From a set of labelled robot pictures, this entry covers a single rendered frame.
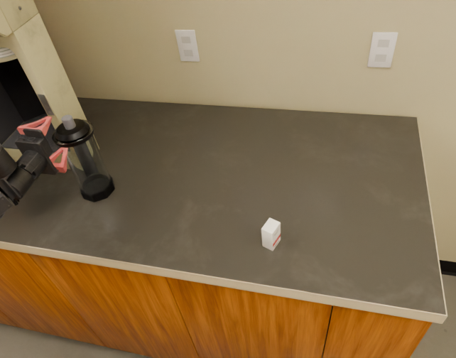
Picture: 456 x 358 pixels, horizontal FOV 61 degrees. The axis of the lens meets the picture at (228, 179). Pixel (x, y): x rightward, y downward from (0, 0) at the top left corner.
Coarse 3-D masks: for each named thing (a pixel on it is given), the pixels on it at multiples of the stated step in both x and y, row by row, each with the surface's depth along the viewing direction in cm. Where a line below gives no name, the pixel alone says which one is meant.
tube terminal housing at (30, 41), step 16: (0, 0) 88; (16, 0) 93; (32, 0) 98; (16, 16) 93; (32, 16) 98; (16, 32) 94; (32, 32) 99; (16, 48) 96; (32, 48) 99; (48, 48) 105; (32, 64) 100; (48, 64) 105; (32, 80) 103; (48, 80) 106; (64, 80) 112; (48, 96) 107; (64, 96) 113; (64, 112) 114; (80, 112) 121; (16, 160) 131
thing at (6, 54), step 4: (0, 48) 102; (4, 48) 102; (8, 48) 102; (0, 52) 102; (4, 52) 102; (8, 52) 103; (12, 52) 103; (0, 56) 103; (4, 56) 103; (8, 56) 103; (12, 56) 103; (0, 60) 103; (4, 60) 103; (8, 60) 103
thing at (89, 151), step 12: (84, 120) 107; (84, 144) 103; (96, 144) 108; (72, 156) 104; (84, 156) 105; (96, 156) 108; (72, 168) 108; (84, 168) 107; (96, 168) 109; (84, 180) 110; (96, 180) 111; (108, 180) 115; (96, 192) 114
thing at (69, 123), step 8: (64, 120) 100; (72, 120) 101; (80, 120) 105; (64, 128) 103; (72, 128) 102; (80, 128) 102; (88, 128) 104; (56, 136) 102; (64, 136) 100; (72, 136) 101; (80, 136) 101
